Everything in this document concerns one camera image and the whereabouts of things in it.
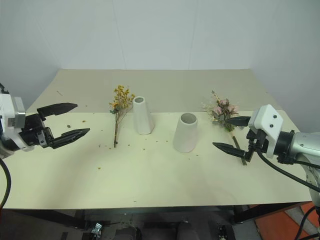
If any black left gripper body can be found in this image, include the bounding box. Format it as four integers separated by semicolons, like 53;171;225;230
18;112;54;150

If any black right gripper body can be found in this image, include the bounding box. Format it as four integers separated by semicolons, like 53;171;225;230
244;128;270;162

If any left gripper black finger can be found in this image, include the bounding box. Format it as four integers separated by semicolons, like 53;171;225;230
50;128;91;150
36;102;79;121

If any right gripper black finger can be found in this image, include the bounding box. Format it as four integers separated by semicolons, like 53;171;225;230
224;115;252;127
212;142;248;161

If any wide white ceramic vase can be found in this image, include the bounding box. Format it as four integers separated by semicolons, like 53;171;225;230
172;112;199;154

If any slim white ceramic vase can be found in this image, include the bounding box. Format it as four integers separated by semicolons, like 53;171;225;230
132;95;156;136

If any pink flower bunch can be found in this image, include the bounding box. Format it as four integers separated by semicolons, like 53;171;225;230
201;90;249;166

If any yellow dried flower bunch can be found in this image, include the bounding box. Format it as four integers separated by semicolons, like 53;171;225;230
108;84;136;149

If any small metal clamp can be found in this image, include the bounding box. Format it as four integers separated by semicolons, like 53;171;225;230
90;222;103;236

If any dark rounded shape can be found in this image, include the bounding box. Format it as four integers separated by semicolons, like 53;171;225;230
116;224;144;240

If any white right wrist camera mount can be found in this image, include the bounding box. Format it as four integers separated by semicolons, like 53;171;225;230
247;104;285;159

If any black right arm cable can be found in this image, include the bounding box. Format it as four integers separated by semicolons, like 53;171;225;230
256;151;320;194

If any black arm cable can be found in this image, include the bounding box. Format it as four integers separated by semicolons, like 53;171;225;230
256;151;320;194
0;158;12;209

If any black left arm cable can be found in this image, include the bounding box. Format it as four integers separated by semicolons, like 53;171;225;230
0;158;12;209

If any black metal table frame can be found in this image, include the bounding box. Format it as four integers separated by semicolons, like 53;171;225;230
0;201;311;231

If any black floor cable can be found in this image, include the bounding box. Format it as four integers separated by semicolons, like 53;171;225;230
295;204;320;240

